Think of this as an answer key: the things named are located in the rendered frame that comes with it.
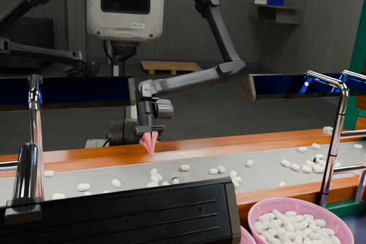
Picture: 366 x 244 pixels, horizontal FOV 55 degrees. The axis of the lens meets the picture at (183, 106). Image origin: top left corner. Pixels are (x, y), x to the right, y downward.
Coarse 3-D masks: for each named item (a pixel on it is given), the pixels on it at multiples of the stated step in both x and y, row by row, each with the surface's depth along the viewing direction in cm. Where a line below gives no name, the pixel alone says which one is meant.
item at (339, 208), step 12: (312, 72) 112; (348, 72) 118; (336, 84) 102; (348, 96) 100; (336, 120) 103; (336, 132) 104; (348, 132) 106; (360, 132) 107; (336, 144) 105; (336, 156) 106; (336, 168) 109; (348, 168) 110; (360, 168) 112; (324, 180) 109; (360, 180) 115; (324, 192) 110; (360, 192) 115; (324, 204) 111; (336, 204) 115; (348, 204) 115; (360, 204) 116
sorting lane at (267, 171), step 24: (96, 168) 121; (120, 168) 123; (144, 168) 124; (168, 168) 125; (192, 168) 126; (216, 168) 128; (240, 168) 129; (264, 168) 130; (288, 168) 131; (312, 168) 133; (0, 192) 104; (48, 192) 106; (72, 192) 106; (96, 192) 107; (240, 192) 113
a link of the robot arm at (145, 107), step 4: (140, 104) 125; (144, 104) 124; (148, 104) 125; (152, 104) 128; (140, 108) 124; (144, 108) 123; (148, 108) 124; (152, 108) 129; (156, 108) 126; (140, 112) 123; (144, 112) 123; (148, 112) 123; (152, 112) 124; (156, 112) 126
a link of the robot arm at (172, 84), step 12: (192, 72) 140; (204, 72) 142; (216, 72) 143; (228, 72) 144; (156, 84) 129; (168, 84) 132; (180, 84) 134; (192, 84) 137; (204, 84) 143; (156, 96) 131
